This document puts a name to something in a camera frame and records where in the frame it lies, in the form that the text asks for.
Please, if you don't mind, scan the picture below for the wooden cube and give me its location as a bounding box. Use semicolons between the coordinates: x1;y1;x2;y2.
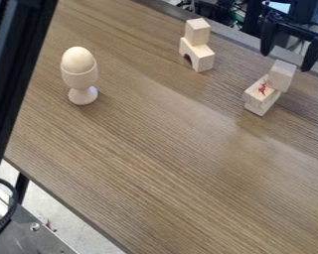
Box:
266;59;299;93
183;17;213;47

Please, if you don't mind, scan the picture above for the black metal frame post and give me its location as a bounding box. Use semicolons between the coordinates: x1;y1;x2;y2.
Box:
0;0;60;187

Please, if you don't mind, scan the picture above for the wooden block with red mark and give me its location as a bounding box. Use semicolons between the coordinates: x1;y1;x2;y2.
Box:
242;73;283;117

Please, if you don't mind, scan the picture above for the black cable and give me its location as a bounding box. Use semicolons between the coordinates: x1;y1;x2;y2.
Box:
0;178;22;246

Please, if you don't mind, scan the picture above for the wooden egg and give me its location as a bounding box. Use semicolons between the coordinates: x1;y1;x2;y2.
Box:
61;46;97;74

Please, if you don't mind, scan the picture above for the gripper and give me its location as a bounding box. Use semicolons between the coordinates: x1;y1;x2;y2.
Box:
258;0;318;73

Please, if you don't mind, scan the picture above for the wooden arch block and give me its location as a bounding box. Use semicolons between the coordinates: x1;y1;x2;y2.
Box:
177;36;217;73

